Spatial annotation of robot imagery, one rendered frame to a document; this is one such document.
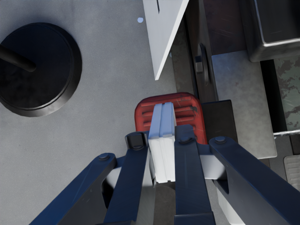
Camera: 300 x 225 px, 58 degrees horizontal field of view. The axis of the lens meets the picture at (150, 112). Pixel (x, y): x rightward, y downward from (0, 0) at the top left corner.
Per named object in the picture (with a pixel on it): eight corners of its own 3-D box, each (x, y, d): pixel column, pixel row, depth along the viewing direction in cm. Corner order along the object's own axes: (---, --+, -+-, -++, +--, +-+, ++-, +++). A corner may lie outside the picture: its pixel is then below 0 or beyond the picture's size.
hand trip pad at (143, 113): (205, 164, 30) (212, 170, 22) (152, 170, 30) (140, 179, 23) (196, 102, 31) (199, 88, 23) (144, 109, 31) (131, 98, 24)
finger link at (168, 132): (160, 136, 15) (173, 134, 15) (163, 102, 22) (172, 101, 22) (169, 182, 16) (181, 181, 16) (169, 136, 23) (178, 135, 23)
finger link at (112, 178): (153, 189, 14) (99, 196, 15) (157, 148, 19) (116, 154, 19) (148, 164, 14) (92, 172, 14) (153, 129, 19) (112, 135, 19)
